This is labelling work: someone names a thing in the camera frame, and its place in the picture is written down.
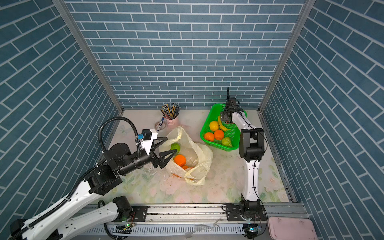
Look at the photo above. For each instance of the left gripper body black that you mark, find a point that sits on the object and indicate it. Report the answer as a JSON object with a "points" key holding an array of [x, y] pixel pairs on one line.
{"points": [[140, 162]]}

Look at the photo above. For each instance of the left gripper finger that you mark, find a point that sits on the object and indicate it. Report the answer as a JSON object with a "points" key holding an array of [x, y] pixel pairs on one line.
{"points": [[165, 157], [157, 143]]}

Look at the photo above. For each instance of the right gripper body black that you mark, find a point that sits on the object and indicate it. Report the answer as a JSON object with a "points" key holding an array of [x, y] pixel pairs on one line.
{"points": [[224, 114]]}

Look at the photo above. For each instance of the yellow apple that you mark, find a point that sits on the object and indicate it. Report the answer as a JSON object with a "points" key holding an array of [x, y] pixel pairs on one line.
{"points": [[214, 126]]}

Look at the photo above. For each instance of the orange fruit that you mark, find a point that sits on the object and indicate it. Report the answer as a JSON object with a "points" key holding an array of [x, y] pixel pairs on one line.
{"points": [[180, 160], [219, 135], [209, 136]]}

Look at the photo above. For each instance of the green pear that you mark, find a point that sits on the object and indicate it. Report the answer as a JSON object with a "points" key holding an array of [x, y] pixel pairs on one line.
{"points": [[226, 141]]}

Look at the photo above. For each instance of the yellow printed plastic bag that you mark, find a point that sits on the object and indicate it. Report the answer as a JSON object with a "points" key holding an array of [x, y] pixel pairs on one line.
{"points": [[199, 158]]}

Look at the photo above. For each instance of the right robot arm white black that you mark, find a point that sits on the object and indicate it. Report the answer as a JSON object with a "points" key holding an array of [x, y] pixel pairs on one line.
{"points": [[252, 147]]}

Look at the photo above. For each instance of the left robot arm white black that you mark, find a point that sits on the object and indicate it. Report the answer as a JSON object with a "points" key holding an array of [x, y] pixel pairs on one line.
{"points": [[59, 222]]}

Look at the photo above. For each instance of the yellow banana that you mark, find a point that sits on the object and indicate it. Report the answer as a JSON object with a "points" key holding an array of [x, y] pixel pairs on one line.
{"points": [[221, 126]]}

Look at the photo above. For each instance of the green plastic basket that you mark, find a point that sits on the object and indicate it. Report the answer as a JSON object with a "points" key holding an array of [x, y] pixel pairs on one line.
{"points": [[234, 133]]}

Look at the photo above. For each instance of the blue marker pen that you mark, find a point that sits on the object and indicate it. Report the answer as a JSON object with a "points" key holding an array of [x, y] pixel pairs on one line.
{"points": [[160, 123]]}

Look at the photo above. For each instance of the pink pencil cup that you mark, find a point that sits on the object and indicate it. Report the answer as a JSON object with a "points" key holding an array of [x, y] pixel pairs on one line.
{"points": [[173, 123]]}

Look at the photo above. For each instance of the bundle of coloured pencils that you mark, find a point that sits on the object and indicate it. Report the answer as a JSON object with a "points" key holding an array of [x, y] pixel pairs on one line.
{"points": [[170, 111]]}

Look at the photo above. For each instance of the pink tray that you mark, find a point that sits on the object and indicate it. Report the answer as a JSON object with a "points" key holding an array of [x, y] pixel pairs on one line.
{"points": [[284, 228]]}

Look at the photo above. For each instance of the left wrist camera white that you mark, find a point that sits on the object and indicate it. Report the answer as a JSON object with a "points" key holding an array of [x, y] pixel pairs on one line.
{"points": [[146, 139]]}

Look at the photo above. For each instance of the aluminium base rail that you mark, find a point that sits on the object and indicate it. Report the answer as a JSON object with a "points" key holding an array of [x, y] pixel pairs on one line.
{"points": [[195, 219]]}

